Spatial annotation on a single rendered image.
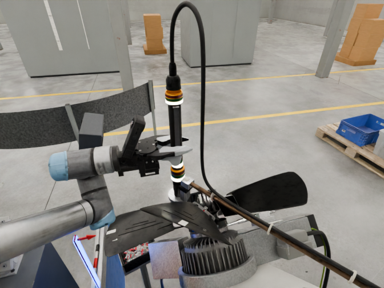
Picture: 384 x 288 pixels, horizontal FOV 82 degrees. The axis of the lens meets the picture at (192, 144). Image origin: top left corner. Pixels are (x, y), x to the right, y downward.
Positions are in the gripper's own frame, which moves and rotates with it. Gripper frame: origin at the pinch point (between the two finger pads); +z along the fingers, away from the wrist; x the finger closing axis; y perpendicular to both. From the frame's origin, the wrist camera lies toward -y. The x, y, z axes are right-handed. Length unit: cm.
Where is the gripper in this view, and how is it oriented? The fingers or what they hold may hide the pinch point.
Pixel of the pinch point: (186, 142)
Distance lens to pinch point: 62.6
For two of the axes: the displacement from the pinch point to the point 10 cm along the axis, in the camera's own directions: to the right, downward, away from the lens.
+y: 0.1, 8.2, 5.7
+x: 2.3, 5.6, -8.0
